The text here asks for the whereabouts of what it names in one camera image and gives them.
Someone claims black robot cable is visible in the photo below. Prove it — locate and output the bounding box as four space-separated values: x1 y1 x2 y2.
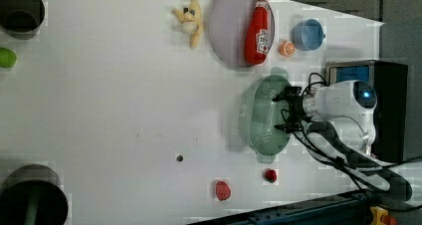
280 72 422 213

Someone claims orange slice toy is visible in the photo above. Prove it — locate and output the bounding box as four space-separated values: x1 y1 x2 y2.
279 41 296 57

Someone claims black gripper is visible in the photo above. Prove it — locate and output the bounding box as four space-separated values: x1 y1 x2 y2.
272 87 307 132

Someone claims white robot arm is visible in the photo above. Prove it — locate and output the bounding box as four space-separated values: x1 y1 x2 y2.
273 80 421 212

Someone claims red strawberry toy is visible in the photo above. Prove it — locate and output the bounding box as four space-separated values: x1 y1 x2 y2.
264 169 278 183

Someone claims black cylinder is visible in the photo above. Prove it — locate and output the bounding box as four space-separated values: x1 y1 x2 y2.
0 164 69 225
0 0 45 33

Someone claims black cylinder upper left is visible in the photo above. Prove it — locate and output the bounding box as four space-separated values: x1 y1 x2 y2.
0 0 45 33

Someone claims blue cup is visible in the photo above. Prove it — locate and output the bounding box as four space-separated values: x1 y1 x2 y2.
292 19 325 51

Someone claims pink red fruit toy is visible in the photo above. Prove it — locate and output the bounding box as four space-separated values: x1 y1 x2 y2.
215 180 231 201

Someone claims green plastic strainer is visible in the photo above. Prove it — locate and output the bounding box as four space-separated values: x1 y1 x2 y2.
233 68 291 164

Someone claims yellow red emergency button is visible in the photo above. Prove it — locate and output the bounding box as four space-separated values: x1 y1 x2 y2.
370 206 397 225

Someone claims grey round plate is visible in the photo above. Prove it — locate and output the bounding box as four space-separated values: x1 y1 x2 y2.
208 0 275 67

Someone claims yellow plush banana toy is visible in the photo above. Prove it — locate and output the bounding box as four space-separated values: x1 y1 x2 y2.
172 0 204 49

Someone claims black cylinder lower left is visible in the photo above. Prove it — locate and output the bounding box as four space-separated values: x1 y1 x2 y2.
0 164 69 225

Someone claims blue metal frame rail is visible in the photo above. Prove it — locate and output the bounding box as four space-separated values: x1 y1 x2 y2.
190 191 374 225

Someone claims black toaster oven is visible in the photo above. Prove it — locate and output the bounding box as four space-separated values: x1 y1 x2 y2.
325 60 408 162

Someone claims green round fruit toy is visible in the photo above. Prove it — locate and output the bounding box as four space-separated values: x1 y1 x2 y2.
0 48 17 69

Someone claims red ketchup bottle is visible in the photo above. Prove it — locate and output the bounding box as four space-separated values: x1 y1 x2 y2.
244 0 269 65

